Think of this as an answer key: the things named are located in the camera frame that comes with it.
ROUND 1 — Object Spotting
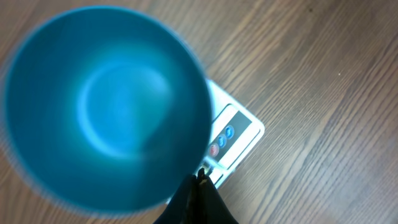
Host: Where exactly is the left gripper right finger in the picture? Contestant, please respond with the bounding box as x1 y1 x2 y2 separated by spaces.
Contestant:
197 168 238 224

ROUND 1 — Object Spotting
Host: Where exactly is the teal blue bowl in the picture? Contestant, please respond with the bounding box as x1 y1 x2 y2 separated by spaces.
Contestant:
2 6 213 216

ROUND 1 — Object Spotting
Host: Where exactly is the white digital kitchen scale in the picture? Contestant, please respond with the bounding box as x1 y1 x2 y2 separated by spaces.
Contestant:
198 80 265 188

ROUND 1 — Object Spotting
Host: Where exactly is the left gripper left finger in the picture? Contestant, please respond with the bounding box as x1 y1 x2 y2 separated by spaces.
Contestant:
154 175 197 224

